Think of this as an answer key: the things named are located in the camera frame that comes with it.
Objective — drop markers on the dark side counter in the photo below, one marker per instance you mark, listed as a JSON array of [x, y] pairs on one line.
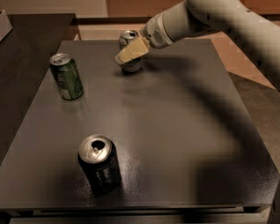
[[24, 60]]

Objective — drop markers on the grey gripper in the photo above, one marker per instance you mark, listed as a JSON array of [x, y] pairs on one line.
[[154, 32]]

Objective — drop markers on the green soda can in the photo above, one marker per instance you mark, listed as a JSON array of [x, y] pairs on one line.
[[64, 70]]

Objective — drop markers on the black pepsi can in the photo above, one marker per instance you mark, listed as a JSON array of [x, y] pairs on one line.
[[97, 156]]

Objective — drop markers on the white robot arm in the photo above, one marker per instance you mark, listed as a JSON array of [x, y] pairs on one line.
[[256, 37]]

